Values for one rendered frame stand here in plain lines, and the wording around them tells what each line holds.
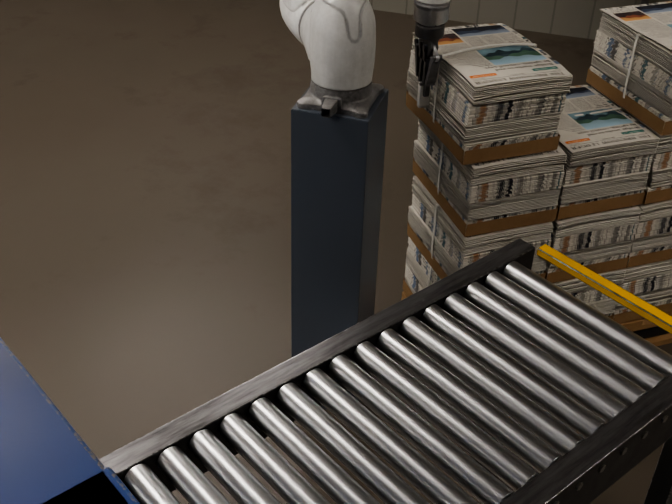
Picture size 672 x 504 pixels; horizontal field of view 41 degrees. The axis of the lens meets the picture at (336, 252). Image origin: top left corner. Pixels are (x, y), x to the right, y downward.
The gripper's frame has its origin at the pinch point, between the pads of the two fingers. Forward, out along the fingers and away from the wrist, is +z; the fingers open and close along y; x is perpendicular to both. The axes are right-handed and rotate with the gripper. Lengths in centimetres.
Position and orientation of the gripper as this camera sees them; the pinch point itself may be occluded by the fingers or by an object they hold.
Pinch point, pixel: (423, 94)
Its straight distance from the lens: 246.6
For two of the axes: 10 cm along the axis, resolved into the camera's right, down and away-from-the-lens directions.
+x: -9.4, 1.7, -2.8
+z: -0.3, 8.2, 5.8
